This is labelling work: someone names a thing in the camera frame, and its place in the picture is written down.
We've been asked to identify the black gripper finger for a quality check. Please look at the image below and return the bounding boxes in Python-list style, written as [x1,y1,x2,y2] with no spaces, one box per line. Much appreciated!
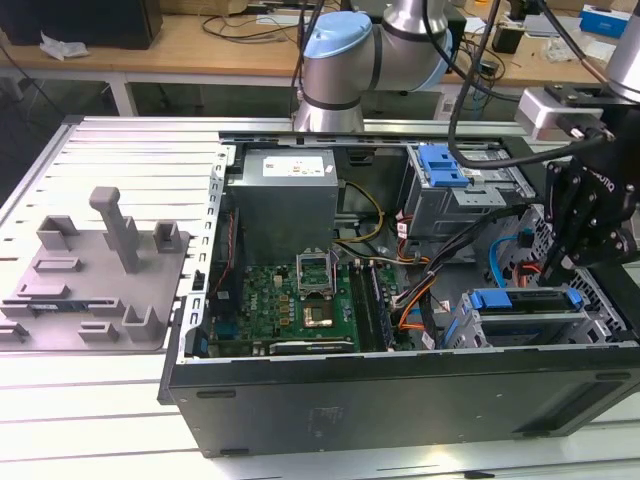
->
[574,219,640,269]
[542,159,599,286]

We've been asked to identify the hard disk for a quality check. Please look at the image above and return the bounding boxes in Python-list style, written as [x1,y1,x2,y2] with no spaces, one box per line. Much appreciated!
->
[446,287,586,349]

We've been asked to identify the metal disk bay cage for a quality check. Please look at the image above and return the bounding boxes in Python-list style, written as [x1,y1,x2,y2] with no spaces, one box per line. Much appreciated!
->
[442,203,631,351]

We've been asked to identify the metal optical drive cage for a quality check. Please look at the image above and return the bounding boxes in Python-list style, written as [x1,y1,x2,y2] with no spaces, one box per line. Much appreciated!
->
[403,142,534,244]

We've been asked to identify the blue plastic latch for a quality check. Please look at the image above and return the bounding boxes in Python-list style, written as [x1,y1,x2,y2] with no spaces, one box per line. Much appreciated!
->
[418,143,476,189]

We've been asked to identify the clear plastic bag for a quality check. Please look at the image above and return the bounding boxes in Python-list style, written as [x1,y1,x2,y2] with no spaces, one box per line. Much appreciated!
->
[543,28,617,65]

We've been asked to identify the blue cardboard box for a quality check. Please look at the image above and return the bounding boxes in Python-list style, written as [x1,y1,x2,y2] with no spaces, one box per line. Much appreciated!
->
[578,3,633,40]

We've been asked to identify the flat grey device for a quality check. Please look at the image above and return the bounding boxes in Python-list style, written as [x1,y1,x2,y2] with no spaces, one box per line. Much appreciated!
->
[521,13,584,37]

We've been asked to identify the small black cube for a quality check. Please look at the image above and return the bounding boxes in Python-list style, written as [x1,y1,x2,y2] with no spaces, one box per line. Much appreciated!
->
[491,23,525,55]

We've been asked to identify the black RAM slot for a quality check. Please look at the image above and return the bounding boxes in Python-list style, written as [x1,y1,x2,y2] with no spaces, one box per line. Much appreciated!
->
[354,264,377,351]
[348,264,370,351]
[360,264,384,351]

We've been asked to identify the CPU socket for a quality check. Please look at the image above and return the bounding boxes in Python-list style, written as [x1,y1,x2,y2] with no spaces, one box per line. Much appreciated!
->
[295,248,335,300]

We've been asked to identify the silver power supply unit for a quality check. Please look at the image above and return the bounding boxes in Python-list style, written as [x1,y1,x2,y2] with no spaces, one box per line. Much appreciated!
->
[227,148,341,266]

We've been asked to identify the black graphics card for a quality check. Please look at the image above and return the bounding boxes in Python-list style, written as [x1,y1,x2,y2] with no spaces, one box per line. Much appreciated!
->
[267,339,359,358]

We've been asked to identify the black open PC case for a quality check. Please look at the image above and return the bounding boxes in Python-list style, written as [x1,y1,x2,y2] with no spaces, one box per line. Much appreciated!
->
[157,122,640,459]

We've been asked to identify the green motherboard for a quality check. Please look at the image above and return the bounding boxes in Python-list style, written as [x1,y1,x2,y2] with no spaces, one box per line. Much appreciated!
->
[239,259,401,352]

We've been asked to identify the long wooden desk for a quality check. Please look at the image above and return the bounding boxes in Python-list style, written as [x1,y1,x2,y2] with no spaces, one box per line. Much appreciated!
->
[0,12,614,119]

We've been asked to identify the grey parts rack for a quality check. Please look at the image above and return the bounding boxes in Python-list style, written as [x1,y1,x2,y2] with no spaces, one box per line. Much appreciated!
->
[0,185,194,354]

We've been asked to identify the dark RAM stick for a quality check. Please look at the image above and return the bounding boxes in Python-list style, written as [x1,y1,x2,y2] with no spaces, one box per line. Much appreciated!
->
[28,298,91,310]

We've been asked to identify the large black box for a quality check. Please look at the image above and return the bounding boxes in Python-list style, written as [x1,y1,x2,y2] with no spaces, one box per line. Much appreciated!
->
[0,0,164,51]

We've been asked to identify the crumpled white plastic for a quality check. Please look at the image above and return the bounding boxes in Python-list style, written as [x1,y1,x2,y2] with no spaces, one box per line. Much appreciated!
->
[38,30,92,62]

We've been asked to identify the orange SATA cable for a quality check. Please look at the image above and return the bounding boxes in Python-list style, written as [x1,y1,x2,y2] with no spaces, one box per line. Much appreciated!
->
[512,262,544,290]

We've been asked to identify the blue SATA cable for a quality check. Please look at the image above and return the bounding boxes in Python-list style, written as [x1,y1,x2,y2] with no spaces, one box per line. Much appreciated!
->
[487,233,521,289]

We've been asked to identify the white camera box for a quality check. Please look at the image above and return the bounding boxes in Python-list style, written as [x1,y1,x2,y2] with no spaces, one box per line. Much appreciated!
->
[517,85,609,142]

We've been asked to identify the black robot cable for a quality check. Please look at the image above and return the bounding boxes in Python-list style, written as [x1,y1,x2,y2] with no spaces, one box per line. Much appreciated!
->
[446,0,609,169]

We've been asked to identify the orange red yellow wires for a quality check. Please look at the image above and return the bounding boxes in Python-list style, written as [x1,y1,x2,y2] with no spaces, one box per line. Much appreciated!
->
[393,277,437,332]

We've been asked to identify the locking lever wire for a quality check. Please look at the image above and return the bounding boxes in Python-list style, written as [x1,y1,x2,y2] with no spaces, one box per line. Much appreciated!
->
[327,249,341,301]

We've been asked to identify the red fan wire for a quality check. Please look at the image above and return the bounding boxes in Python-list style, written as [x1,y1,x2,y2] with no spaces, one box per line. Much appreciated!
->
[225,208,237,274]

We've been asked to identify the black desk cables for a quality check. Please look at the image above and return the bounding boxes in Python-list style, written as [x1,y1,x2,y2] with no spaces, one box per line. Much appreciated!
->
[201,13,302,47]

